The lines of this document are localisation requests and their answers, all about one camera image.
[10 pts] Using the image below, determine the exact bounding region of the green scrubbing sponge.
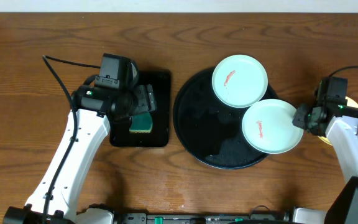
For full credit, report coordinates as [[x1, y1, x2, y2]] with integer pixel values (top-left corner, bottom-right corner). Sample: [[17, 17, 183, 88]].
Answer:
[[129, 112, 153, 133]]

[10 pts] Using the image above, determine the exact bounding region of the mint plate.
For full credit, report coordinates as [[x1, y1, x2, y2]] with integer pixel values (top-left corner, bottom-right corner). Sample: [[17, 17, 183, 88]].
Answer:
[[241, 99, 303, 154], [211, 55, 268, 108]]

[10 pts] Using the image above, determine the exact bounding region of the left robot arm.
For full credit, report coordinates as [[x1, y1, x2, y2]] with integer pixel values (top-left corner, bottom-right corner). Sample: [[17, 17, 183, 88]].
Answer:
[[2, 85, 157, 223]]

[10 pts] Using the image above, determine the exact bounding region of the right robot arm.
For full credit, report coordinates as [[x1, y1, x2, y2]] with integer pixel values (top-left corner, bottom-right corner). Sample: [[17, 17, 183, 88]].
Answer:
[[292, 103, 358, 223]]

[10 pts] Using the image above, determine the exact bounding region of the black rectangular tray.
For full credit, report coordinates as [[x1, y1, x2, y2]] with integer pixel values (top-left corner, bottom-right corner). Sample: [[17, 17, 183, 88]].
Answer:
[[109, 70, 171, 147]]

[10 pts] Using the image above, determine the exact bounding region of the round black tray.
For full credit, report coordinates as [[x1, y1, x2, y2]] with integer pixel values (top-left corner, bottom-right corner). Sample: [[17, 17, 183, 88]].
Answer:
[[173, 67, 268, 169]]

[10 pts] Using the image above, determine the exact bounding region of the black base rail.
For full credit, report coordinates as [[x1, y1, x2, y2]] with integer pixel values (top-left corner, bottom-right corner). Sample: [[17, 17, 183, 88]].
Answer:
[[112, 205, 293, 224]]

